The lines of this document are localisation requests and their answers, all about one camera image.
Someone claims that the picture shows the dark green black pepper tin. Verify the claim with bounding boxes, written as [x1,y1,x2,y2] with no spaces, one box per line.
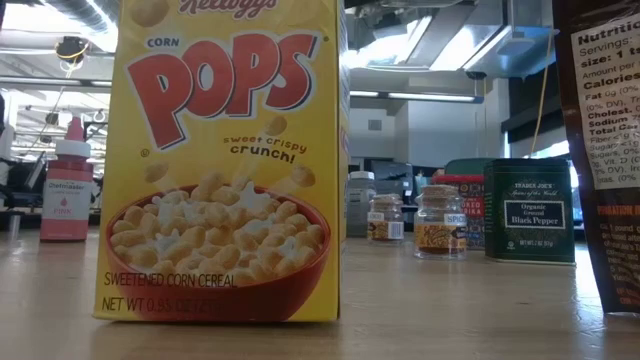
[482,157,576,265]

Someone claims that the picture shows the pink food colouring bottle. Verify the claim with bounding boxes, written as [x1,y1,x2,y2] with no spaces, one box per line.
[39,116,95,244]

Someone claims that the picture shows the grey tilted monitor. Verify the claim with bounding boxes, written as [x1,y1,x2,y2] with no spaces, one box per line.
[22,149,50,192]

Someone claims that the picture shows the teal plastic bin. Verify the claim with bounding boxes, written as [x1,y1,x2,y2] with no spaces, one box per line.
[444,157,501,177]

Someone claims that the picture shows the yellow hanging cord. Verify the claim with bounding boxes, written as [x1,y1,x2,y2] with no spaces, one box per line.
[529,29,554,157]

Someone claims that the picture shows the black ceiling cord reel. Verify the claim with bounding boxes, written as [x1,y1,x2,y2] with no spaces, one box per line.
[53,35,91,64]

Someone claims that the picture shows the white-cap spice jar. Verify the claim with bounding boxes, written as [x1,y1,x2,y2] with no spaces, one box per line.
[345,170,377,239]

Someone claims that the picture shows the red-lid paprika tin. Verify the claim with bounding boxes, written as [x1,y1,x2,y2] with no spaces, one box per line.
[429,173,486,250]

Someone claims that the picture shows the brown pouch with nutrition label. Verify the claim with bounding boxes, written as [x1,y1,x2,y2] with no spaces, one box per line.
[552,0,640,315]

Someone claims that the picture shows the cork glass spice jar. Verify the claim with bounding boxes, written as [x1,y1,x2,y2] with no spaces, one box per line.
[367,193,405,243]
[413,183,469,261]

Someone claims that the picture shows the ceiling light strip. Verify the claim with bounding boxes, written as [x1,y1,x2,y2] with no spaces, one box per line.
[349,89,485,104]

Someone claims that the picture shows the yellow Corn Pops cereal box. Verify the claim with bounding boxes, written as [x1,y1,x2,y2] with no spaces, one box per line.
[92,0,351,324]

